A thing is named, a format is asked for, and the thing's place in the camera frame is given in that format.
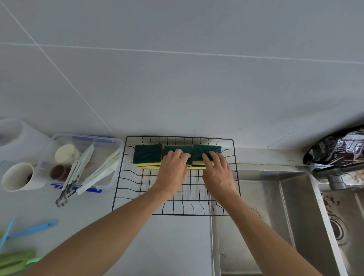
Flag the green and yellow sponge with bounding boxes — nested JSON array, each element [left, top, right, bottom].
[[133, 144, 163, 168], [162, 145, 194, 169], [191, 144, 222, 170]]

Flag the black wire dish rack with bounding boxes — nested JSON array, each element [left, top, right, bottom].
[[111, 135, 242, 216]]

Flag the light blue plastic utensil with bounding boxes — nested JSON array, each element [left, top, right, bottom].
[[0, 216, 17, 251]]

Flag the white round lid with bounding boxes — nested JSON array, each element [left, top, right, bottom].
[[54, 143, 81, 165]]

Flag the white plastic tongs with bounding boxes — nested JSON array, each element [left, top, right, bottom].
[[75, 146, 122, 196]]

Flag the green plastic utensil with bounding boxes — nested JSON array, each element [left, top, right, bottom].
[[0, 250, 44, 276]]

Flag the person's left hand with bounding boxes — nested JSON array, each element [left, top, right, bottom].
[[155, 148, 192, 197]]

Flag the stainless steel sink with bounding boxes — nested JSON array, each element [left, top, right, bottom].
[[210, 163, 364, 276]]

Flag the person's left forearm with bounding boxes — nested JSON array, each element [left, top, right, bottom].
[[24, 185, 174, 276]]

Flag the metal faucet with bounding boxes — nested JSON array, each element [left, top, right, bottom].
[[313, 162, 364, 191]]

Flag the white paper cup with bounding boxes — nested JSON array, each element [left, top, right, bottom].
[[1, 162, 46, 193]]

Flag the clear container with blue clips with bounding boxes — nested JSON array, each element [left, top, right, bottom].
[[37, 134, 125, 194]]

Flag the person's right forearm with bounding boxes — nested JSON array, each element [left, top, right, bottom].
[[220, 193, 323, 276]]

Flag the white plastic jug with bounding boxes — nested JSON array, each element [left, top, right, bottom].
[[0, 118, 53, 164]]

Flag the metal tongs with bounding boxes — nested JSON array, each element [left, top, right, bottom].
[[55, 144, 95, 208]]

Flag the brown round cup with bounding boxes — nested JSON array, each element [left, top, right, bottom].
[[50, 164, 72, 182]]

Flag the person's right hand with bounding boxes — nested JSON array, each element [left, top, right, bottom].
[[201, 151, 238, 201]]

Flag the black foil bag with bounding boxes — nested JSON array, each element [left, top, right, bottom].
[[303, 123, 364, 166]]

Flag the metal sink drain strainer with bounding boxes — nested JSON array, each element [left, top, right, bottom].
[[326, 214, 349, 245]]

